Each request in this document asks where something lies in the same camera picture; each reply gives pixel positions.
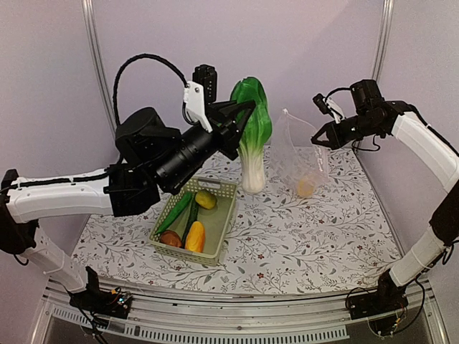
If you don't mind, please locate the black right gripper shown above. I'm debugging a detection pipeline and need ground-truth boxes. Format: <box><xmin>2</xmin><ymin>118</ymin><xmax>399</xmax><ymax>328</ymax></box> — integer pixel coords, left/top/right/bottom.
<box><xmin>311</xmin><ymin>112</ymin><xmax>382</xmax><ymax>150</ymax></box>

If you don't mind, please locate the aluminium frame post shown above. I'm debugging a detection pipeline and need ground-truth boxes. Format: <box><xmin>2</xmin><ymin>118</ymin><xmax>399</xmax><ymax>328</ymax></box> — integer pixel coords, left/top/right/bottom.
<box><xmin>81</xmin><ymin>0</ymin><xmax>116</xmax><ymax>137</ymax></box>
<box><xmin>372</xmin><ymin>0</ymin><xmax>394</xmax><ymax>82</ymax></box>

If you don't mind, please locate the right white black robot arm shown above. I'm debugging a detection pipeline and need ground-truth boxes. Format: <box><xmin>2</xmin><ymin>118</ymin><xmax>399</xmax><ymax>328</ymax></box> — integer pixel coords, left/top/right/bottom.
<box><xmin>311</xmin><ymin>100</ymin><xmax>458</xmax><ymax>312</ymax></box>

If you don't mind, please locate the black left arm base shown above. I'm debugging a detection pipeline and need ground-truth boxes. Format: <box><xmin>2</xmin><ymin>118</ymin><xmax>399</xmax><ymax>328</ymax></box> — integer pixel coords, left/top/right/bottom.
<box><xmin>68</xmin><ymin>287</ymin><xmax>133</xmax><ymax>320</ymax></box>

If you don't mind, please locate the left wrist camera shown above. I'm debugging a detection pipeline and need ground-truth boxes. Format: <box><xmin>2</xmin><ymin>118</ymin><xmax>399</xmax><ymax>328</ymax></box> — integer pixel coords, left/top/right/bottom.
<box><xmin>182</xmin><ymin>64</ymin><xmax>217</xmax><ymax>133</ymax></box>

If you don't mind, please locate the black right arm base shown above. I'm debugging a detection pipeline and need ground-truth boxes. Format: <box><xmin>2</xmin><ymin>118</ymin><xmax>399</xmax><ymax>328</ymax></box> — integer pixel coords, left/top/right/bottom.
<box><xmin>345</xmin><ymin>287</ymin><xmax>408</xmax><ymax>320</ymax></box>

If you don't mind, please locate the dark green round fruit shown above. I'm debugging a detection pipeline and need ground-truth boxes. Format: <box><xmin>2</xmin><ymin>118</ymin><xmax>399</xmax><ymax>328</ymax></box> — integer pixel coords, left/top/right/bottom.
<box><xmin>195</xmin><ymin>189</ymin><xmax>217</xmax><ymax>210</ymax></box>

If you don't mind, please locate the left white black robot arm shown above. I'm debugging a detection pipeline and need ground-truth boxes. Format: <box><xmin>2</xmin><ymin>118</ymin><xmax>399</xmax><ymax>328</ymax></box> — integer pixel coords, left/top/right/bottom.
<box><xmin>1</xmin><ymin>101</ymin><xmax>256</xmax><ymax>311</ymax></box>

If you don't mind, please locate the right aluminium frame post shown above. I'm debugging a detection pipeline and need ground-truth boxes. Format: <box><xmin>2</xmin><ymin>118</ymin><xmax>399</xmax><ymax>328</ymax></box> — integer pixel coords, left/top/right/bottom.
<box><xmin>372</xmin><ymin>0</ymin><xmax>394</xmax><ymax>82</ymax></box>

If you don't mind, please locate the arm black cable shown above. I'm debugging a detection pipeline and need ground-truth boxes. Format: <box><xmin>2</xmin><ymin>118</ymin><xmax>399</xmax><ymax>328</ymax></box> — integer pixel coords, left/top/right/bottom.
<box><xmin>112</xmin><ymin>53</ymin><xmax>189</xmax><ymax>126</ymax></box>
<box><xmin>324</xmin><ymin>86</ymin><xmax>354</xmax><ymax>100</ymax></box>

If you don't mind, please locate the green bitter gourd toy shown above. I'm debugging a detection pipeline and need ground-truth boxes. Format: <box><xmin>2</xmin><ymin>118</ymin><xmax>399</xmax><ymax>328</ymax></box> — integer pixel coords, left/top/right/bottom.
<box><xmin>155</xmin><ymin>192</ymin><xmax>194</xmax><ymax>234</ymax></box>

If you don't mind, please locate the green bok choy toy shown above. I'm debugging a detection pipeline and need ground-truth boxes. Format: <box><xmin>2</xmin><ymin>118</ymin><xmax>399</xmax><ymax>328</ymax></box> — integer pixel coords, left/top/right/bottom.
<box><xmin>230</xmin><ymin>77</ymin><xmax>273</xmax><ymax>194</ymax></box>

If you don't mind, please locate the dark green cucumber toy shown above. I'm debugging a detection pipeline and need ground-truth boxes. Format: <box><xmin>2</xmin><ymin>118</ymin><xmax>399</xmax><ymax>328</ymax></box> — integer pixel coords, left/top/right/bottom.
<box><xmin>181</xmin><ymin>201</ymin><xmax>199</xmax><ymax>248</ymax></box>

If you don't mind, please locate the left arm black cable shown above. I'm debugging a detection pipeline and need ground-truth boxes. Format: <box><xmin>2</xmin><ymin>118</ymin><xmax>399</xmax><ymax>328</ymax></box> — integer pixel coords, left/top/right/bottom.
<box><xmin>112</xmin><ymin>53</ymin><xmax>189</xmax><ymax>126</ymax></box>

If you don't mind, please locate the brown bread roll toy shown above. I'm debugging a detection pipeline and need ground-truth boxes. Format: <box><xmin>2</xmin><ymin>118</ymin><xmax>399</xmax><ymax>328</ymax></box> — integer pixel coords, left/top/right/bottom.
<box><xmin>159</xmin><ymin>230</ymin><xmax>182</xmax><ymax>248</ymax></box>

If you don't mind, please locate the left aluminium frame post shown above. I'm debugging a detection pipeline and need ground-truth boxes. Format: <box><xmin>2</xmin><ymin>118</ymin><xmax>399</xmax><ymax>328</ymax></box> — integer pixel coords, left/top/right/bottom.
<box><xmin>81</xmin><ymin>0</ymin><xmax>116</xmax><ymax>137</ymax></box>

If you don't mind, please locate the aluminium front rail frame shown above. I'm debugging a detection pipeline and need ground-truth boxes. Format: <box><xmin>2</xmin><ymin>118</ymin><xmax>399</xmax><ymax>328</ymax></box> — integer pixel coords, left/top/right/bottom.
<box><xmin>31</xmin><ymin>278</ymin><xmax>453</xmax><ymax>343</ymax></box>

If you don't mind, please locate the beige perforated plastic basket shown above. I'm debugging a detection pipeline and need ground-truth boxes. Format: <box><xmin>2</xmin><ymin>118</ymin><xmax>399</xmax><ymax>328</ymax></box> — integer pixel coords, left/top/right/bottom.
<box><xmin>149</xmin><ymin>178</ymin><xmax>237</xmax><ymax>266</ymax></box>

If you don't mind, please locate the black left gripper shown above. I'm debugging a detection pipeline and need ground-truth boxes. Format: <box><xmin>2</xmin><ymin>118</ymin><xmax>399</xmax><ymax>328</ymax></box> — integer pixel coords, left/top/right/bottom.
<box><xmin>153</xmin><ymin>97</ymin><xmax>255</xmax><ymax>190</ymax></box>

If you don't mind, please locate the orange yellow mango toy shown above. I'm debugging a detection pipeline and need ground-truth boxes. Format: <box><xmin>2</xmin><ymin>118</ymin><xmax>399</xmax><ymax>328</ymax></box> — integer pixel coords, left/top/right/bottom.
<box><xmin>185</xmin><ymin>221</ymin><xmax>206</xmax><ymax>253</ymax></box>

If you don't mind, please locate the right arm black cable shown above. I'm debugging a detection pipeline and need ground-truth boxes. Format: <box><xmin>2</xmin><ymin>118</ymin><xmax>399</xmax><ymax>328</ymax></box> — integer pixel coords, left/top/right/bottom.
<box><xmin>324</xmin><ymin>86</ymin><xmax>354</xmax><ymax>100</ymax></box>

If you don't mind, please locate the clear pink zip top bag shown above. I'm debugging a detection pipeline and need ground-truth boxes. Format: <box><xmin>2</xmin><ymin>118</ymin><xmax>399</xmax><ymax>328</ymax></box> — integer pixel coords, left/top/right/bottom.
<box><xmin>270</xmin><ymin>108</ymin><xmax>329</xmax><ymax>196</ymax></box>

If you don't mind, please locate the yellow lemon toy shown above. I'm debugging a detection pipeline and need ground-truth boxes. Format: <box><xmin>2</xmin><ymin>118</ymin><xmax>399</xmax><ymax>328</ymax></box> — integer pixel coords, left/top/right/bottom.
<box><xmin>296</xmin><ymin>176</ymin><xmax>316</xmax><ymax>198</ymax></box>

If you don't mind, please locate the floral white table mat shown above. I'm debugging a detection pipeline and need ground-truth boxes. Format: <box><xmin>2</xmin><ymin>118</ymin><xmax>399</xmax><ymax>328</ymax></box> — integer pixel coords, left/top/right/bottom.
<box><xmin>72</xmin><ymin>149</ymin><xmax>400</xmax><ymax>294</ymax></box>

